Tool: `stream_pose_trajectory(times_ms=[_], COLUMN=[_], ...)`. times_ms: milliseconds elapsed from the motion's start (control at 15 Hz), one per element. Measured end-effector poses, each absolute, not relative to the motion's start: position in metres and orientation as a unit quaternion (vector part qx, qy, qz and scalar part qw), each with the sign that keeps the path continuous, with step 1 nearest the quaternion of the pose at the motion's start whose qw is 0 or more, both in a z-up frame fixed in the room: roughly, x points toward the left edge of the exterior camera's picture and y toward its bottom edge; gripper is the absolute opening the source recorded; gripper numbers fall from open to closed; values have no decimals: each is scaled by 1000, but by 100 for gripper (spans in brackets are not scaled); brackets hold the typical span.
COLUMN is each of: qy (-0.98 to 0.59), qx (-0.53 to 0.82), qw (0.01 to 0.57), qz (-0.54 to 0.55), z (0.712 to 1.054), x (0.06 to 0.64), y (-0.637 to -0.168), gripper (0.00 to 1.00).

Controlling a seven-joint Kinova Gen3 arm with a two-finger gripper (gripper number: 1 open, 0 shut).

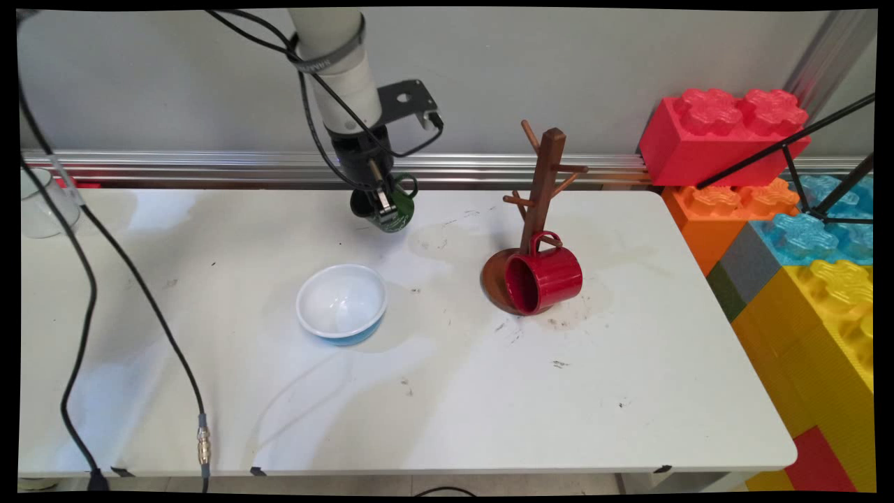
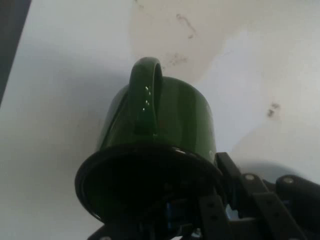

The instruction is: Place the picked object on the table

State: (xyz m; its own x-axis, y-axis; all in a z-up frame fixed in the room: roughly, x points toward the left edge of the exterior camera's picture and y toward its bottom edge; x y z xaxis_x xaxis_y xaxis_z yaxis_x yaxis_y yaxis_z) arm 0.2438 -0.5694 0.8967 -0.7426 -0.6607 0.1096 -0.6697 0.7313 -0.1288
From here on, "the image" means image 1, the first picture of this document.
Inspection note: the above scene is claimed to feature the red mug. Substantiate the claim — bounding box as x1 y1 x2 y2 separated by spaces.
504 231 584 316

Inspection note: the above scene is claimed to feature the light blue giant toy brick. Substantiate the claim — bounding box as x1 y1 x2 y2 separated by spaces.
751 175 874 268

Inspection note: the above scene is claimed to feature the clear plastic cup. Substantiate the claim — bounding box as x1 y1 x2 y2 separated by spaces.
21 168 82 240

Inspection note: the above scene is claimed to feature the brown wooden mug tree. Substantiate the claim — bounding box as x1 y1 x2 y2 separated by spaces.
481 120 591 316

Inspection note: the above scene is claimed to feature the white and blue bowl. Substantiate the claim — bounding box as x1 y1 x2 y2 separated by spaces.
295 263 389 347

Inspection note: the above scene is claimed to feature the dark green giant toy brick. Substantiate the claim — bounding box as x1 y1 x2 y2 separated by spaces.
705 262 747 323

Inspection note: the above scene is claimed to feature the slanted aluminium post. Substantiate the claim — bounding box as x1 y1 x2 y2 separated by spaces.
782 10 877 123

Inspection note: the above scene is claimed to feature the black cable with metal connector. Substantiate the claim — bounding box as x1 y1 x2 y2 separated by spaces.
21 157 212 494

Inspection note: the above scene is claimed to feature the yellow giant toy brick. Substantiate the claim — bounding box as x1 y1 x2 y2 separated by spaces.
730 260 875 491

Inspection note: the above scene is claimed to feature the thick black cable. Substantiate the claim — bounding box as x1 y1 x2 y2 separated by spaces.
17 82 111 491

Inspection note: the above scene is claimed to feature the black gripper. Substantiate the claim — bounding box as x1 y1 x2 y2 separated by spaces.
328 124 397 226

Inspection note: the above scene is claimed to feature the horizontal aluminium rail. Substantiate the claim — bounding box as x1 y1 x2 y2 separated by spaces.
21 149 874 191

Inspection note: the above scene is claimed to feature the green enamel mug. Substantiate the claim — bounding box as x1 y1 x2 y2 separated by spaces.
349 173 420 234

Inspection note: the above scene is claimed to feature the orange giant toy brick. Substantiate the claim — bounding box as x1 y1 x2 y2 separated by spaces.
661 178 800 277

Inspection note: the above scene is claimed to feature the small red giant toy brick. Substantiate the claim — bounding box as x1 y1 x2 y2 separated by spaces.
782 426 857 491

